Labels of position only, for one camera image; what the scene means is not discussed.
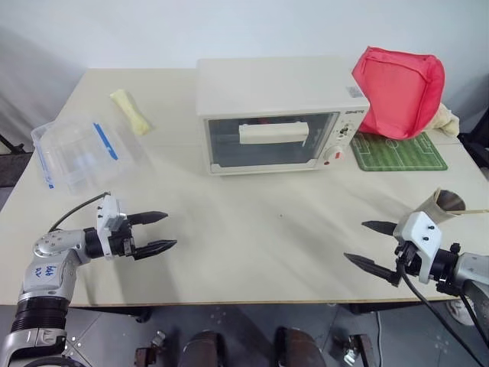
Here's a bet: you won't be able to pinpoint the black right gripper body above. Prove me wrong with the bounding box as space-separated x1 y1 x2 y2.
390 241 422 287

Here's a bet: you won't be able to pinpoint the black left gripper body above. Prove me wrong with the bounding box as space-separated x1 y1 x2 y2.
109 215 138 262

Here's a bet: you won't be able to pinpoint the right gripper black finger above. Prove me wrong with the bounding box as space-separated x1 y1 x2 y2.
361 219 400 240
343 252 398 287

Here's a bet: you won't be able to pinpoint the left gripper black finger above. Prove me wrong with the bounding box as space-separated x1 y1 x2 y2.
128 209 170 227
133 239 179 262

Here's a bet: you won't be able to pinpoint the white oven timer knob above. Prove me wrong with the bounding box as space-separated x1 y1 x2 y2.
323 144 347 162

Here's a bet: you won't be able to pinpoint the cream toaster oven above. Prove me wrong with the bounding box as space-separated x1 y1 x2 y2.
195 57 371 177

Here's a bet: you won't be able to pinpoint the white sneaker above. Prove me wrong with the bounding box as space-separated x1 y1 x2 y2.
445 299 476 326

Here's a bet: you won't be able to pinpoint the green football field mat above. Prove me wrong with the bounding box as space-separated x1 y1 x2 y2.
350 132 449 173

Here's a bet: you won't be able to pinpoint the tan paper cup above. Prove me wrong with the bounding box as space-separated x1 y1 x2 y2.
415 187 468 229

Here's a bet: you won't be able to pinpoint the clear plastic box, blue clips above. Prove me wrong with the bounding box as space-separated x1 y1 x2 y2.
30 116 148 197

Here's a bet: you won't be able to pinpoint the dark rounded shape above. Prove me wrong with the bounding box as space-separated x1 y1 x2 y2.
182 330 227 367
274 326 325 367

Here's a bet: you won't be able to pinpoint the beige crumpled cloth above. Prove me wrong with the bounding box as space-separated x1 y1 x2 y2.
423 102 461 138

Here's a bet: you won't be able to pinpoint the black stand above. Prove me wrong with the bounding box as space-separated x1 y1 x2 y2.
456 110 489 170

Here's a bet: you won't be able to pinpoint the red fabric bag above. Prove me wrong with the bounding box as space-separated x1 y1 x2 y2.
351 45 446 141

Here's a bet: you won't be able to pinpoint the black tripod leg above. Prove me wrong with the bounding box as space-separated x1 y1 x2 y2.
0 132 26 156

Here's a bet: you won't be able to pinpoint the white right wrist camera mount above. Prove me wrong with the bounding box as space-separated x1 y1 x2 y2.
393 211 445 284

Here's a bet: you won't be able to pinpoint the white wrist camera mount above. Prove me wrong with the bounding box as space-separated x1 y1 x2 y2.
393 211 445 284
95 194 129 261

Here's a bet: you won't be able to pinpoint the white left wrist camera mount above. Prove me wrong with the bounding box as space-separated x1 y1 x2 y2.
95 194 129 261

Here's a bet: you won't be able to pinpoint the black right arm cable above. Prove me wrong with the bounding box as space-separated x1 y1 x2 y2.
397 263 489 367

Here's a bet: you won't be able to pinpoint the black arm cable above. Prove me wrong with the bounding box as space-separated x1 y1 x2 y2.
47 192 112 233
397 263 489 367

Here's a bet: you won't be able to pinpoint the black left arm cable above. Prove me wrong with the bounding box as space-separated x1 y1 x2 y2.
47 192 112 233

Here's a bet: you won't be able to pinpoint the white floor cable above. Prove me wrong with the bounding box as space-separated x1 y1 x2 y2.
375 311 384 367

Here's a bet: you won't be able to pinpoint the metal table foot bracket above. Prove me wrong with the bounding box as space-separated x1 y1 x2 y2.
134 330 167 367
334 333 372 366

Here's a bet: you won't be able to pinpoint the glass oven door with handle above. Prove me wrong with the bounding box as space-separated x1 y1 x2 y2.
204 112 341 171

